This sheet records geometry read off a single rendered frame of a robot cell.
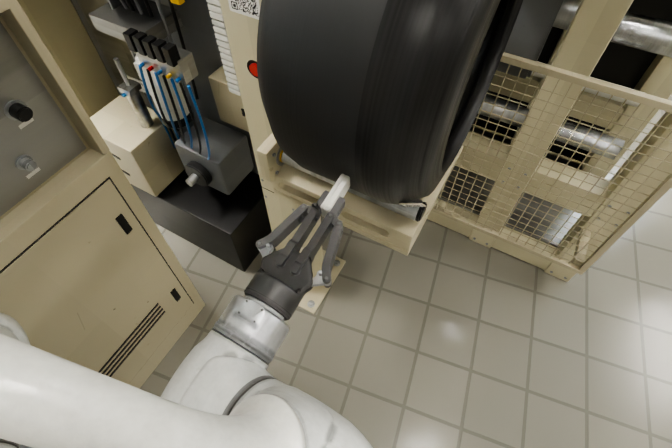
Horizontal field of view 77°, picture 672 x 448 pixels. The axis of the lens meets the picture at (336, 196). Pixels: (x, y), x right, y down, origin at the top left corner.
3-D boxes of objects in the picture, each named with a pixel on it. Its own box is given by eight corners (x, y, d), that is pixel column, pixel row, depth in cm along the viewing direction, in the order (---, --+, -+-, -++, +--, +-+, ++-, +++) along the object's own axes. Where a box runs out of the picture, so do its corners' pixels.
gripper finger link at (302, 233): (286, 276, 63) (278, 272, 63) (322, 216, 67) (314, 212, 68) (282, 267, 59) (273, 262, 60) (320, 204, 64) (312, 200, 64)
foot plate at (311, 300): (258, 284, 175) (257, 281, 173) (293, 236, 189) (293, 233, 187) (313, 314, 167) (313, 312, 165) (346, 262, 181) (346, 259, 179)
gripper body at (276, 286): (285, 316, 54) (321, 256, 58) (232, 286, 56) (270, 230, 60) (294, 329, 60) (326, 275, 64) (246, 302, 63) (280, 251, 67)
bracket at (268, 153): (261, 178, 99) (255, 149, 91) (343, 84, 120) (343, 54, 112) (273, 184, 98) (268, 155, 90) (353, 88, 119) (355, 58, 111)
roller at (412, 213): (277, 146, 94) (288, 140, 98) (275, 164, 97) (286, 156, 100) (423, 209, 84) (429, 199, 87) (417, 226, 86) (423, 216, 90)
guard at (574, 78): (350, 176, 171) (357, 12, 115) (352, 173, 172) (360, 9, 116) (581, 275, 144) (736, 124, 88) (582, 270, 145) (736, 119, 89)
